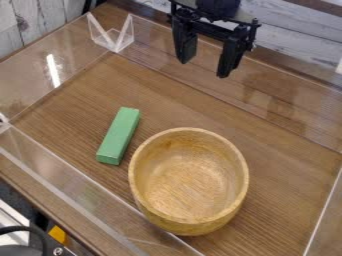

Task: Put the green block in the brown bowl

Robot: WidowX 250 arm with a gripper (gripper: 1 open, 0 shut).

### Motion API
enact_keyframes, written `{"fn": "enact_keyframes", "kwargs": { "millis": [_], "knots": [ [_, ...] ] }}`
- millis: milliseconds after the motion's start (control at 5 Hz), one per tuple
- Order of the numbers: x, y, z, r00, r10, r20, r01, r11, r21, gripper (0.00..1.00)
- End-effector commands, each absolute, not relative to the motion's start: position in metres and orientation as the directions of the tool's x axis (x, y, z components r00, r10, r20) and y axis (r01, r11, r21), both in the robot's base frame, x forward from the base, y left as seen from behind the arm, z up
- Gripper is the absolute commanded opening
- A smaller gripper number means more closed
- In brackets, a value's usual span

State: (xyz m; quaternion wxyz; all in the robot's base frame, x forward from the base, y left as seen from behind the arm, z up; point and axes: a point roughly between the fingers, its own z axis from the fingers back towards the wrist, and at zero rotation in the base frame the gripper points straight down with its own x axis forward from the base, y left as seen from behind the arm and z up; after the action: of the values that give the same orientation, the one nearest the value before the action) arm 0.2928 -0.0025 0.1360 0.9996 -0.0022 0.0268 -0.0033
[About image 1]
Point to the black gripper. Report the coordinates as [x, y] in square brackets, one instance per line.
[217, 19]

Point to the green rectangular block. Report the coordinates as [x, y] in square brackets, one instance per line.
[117, 136]

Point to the brown wooden bowl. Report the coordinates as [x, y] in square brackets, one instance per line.
[188, 180]

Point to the black device with yellow label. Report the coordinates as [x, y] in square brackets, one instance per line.
[61, 244]

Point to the clear acrylic corner bracket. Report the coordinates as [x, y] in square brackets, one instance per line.
[113, 40]

